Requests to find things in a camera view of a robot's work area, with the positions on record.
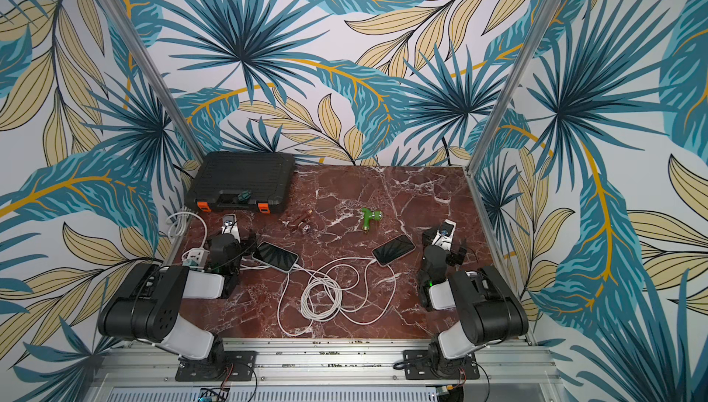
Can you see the green black screwdriver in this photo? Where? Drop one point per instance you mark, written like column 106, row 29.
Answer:
column 244, row 197

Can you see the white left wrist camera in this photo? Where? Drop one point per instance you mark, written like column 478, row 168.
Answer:
column 230, row 226

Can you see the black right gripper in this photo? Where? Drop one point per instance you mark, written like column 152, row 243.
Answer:
column 435, row 246

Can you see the white power strip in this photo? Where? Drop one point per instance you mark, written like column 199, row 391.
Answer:
column 195, row 258

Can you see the aluminium frame post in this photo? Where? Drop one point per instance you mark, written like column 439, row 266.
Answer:
column 150, row 71
column 525, row 56

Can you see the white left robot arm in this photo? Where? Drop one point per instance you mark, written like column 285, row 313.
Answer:
column 146, row 308

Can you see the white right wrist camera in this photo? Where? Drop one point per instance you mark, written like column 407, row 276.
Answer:
column 445, row 234

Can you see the aluminium frame post left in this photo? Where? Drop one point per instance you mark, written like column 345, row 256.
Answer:
column 150, row 71

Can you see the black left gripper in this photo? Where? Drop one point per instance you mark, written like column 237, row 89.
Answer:
column 247, row 248

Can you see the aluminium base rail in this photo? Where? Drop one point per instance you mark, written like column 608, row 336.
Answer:
column 332, row 370

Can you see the pink-cased smartphone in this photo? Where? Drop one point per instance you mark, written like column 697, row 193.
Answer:
column 393, row 250

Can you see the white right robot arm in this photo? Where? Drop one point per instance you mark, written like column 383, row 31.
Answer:
column 488, row 310

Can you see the maroon hose nozzle fitting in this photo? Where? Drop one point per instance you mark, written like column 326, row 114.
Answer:
column 301, row 223

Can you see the green plastic fitting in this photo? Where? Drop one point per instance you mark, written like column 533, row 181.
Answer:
column 368, row 216

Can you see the black plastic tool case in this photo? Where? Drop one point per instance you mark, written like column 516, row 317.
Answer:
column 225, row 174

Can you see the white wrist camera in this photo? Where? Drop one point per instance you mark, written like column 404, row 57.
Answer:
column 445, row 234
column 230, row 226

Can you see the aluminium frame post right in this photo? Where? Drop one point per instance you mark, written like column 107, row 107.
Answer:
column 525, row 56

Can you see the blue-cased smartphone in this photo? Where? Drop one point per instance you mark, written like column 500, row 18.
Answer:
column 278, row 258

